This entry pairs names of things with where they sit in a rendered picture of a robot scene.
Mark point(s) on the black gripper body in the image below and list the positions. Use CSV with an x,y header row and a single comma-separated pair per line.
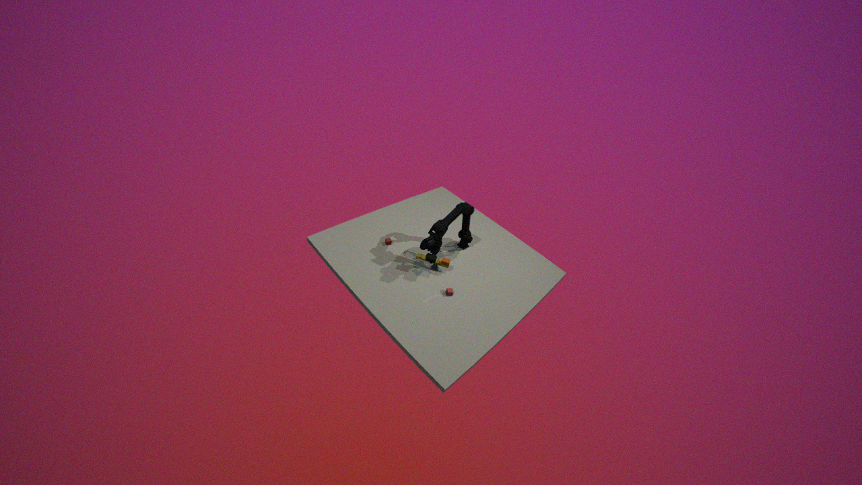
x,y
434,249

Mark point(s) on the yellow bar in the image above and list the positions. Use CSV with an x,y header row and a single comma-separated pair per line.
x,y
444,262

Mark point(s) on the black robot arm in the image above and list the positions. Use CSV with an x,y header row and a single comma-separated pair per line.
x,y
441,226

